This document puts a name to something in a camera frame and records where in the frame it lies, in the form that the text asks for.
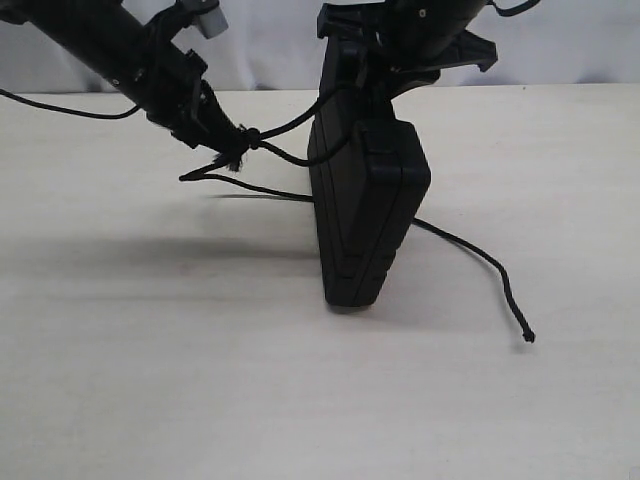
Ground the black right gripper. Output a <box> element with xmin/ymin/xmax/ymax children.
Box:
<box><xmin>316</xmin><ymin>0</ymin><xmax>498</xmax><ymax>100</ymax></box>

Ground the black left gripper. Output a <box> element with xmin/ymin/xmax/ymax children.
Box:
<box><xmin>112</xmin><ymin>29</ymin><xmax>248</xmax><ymax>154</ymax></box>

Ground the black cord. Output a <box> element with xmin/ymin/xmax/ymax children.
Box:
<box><xmin>178</xmin><ymin>87</ymin><xmax>536</xmax><ymax>344</ymax></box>

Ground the black plastic carrying case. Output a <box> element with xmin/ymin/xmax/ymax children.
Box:
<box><xmin>305</xmin><ymin>40</ymin><xmax>432</xmax><ymax>307</ymax></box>

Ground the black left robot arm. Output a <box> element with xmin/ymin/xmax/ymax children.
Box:
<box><xmin>1</xmin><ymin>1</ymin><xmax>248</xmax><ymax>155</ymax></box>

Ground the white backdrop curtain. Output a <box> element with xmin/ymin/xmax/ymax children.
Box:
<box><xmin>1</xmin><ymin>1</ymin><xmax>639</xmax><ymax>93</ymax></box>

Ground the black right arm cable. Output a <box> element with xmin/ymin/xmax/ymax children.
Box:
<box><xmin>487</xmin><ymin>0</ymin><xmax>544</xmax><ymax>17</ymax></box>

